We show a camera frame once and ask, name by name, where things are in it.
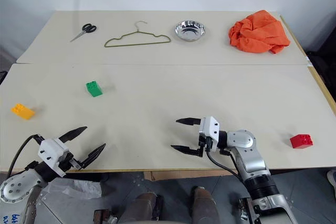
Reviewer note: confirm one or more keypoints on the white paper with blue writing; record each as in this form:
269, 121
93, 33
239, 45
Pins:
10, 216

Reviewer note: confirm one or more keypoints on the green toy brick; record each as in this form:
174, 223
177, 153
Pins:
94, 90

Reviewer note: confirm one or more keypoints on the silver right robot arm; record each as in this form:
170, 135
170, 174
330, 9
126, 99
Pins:
252, 161

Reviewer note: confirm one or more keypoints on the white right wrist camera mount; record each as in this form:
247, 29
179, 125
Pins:
210, 127

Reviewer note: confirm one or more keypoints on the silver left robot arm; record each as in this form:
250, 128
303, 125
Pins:
18, 184

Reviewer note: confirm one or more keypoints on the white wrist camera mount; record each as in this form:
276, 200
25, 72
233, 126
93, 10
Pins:
51, 150
210, 127

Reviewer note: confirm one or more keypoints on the shiny steel bowl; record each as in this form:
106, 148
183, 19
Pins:
189, 31

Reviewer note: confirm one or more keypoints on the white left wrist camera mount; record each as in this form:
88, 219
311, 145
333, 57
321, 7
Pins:
51, 150

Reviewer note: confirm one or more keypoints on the dark brown rounded shape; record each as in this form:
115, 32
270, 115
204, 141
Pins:
141, 208
204, 205

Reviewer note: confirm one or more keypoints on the crumpled orange cloth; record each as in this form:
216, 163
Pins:
258, 33

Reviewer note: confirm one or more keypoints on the red toy brick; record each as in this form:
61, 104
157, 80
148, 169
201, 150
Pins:
300, 142

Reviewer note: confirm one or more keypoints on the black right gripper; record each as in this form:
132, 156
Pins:
205, 144

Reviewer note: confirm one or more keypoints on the clear plastic bag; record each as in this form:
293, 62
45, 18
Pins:
76, 188

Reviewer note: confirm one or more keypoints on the yellow toy brick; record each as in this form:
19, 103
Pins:
22, 112

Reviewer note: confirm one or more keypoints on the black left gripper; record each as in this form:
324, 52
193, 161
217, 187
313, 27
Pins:
68, 162

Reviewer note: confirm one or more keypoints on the white shoe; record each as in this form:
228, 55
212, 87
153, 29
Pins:
332, 180

